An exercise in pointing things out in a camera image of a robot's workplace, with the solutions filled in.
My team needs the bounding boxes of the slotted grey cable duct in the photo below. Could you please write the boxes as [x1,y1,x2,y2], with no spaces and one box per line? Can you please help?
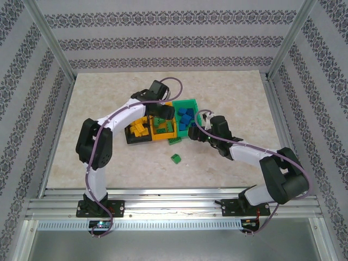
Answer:
[36,219,243,231]

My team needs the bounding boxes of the black plastic bin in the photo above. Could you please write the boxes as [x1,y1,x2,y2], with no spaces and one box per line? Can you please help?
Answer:
[124,115,154,145]

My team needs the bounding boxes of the yellow plastic bin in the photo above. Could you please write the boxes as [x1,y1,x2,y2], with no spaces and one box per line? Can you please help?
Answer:
[148,101,178,142]

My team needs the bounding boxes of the aluminium table side rail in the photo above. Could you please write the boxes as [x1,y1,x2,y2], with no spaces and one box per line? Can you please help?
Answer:
[38,77,78,198]
[262,72,321,197]

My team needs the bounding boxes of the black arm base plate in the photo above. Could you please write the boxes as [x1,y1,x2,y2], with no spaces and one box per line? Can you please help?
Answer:
[221,197,271,218]
[76,200,126,219]

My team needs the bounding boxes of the green plastic bin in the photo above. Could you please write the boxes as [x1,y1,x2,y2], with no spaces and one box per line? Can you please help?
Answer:
[172,98,204,140]

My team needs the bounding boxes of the aluminium mounting rail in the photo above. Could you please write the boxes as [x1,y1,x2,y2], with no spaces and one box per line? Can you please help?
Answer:
[26,187,324,219]

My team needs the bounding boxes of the aluminium frame post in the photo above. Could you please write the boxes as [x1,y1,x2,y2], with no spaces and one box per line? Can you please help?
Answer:
[266,0,318,80]
[23,0,76,81]

